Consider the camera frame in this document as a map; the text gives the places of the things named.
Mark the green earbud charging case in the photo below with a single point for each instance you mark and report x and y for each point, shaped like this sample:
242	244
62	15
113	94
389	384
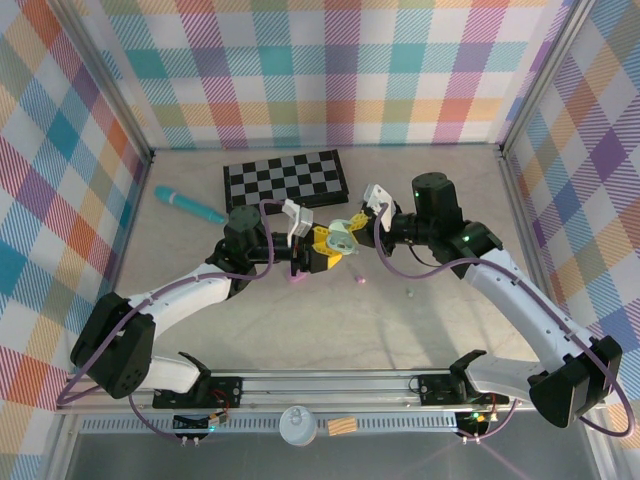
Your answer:
341	241

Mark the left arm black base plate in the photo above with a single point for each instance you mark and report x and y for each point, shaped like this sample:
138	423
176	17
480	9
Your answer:
225	390

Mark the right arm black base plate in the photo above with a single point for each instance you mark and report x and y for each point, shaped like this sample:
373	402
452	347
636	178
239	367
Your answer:
435	390

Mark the purple earbud charging case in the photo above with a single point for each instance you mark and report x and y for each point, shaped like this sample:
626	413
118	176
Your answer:
296	277

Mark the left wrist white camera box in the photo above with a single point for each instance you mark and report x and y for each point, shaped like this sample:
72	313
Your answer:
300	220

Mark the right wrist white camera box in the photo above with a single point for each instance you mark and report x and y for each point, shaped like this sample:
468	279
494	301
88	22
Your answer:
378	197

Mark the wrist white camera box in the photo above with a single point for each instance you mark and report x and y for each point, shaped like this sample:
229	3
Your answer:
300	220
378	197

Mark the aluminium side rail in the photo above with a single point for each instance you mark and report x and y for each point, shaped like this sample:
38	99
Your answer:
526	235
127	240

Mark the black grey folding chessboard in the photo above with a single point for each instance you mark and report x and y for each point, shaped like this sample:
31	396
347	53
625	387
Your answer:
285	182

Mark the orange striped label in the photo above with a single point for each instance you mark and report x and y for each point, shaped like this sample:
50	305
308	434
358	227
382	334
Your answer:
342	426

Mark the small black circuit board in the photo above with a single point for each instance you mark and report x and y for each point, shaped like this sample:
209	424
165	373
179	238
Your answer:
200	422
475	419

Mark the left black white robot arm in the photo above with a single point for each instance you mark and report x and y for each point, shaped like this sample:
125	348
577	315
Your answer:
175	295

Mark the white round cap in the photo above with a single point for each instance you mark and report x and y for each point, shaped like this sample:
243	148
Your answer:
298	430

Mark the aluminium mounting rail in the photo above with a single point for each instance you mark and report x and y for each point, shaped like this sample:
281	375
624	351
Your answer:
325	387

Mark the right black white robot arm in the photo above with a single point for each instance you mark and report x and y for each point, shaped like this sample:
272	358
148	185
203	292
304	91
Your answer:
515	300

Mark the aluminium frame post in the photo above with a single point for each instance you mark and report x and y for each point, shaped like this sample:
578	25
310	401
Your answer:
545	75
107	82

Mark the teal marker pen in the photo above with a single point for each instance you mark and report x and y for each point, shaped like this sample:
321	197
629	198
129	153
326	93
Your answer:
172	196

